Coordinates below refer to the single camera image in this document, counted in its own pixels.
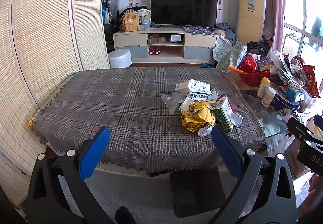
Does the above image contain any green white medicine box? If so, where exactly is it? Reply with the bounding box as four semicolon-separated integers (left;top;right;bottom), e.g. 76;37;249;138
214;97;234;133

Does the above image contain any silver foil sachet wrapper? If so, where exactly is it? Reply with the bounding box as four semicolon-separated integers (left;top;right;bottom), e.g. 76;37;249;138
198;124;214;137

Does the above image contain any yellow paper bag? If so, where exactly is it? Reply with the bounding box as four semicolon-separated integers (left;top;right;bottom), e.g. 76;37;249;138
180;101;217;132

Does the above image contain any clear plastic bag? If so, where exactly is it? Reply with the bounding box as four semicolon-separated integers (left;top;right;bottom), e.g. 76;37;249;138
161;91;186;115

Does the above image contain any black trash bin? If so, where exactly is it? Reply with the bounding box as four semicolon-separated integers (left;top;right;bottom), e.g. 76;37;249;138
169;167;226;218

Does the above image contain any blue round tin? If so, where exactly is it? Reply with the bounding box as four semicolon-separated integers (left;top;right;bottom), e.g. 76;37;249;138
271;84;301;115

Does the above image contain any red snack packet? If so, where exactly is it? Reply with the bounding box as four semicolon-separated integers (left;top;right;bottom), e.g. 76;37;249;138
302;65;320;98

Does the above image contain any crumpled white paper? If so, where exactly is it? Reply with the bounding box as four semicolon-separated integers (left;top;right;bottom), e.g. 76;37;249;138
230;112;243;127

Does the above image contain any yellow capped white bottle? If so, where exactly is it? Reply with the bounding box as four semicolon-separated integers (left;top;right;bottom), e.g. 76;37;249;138
256;77;271;99

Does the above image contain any red plastic basket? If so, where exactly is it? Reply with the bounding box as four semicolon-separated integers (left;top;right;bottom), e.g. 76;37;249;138
238;54;270;87

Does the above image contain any purple book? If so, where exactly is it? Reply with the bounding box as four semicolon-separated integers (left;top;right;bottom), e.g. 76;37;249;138
256;58;275;71

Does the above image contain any white blue medicine box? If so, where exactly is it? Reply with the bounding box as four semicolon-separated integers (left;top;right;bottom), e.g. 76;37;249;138
187;91;219;101

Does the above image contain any green patterned cloth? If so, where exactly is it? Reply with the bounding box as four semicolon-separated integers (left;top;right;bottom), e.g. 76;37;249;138
212;40;247;70

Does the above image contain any white round stool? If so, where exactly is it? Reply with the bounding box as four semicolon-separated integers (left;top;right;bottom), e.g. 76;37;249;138
108;49;132;69

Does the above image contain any pink curtain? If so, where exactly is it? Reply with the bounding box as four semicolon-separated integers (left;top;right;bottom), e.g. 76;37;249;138
270;0;284;52

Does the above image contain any woven bamboo folding screen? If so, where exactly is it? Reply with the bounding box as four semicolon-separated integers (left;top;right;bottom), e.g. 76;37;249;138
1;0;109;205

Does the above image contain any beige standing air conditioner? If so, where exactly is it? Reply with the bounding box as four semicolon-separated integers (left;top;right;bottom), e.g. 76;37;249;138
236;0;266;44

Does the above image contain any beige grey TV cabinet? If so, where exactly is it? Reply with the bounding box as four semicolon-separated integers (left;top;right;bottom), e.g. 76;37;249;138
113;27;219;64

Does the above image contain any yellow plush backpack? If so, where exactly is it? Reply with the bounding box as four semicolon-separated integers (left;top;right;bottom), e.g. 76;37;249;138
122;12;140;32

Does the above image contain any black television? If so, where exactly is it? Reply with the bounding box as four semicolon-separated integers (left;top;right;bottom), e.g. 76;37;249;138
151;0;218;28

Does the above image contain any orange handled tool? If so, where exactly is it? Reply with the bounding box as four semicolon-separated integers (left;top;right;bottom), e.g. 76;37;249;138
227;65;244;75

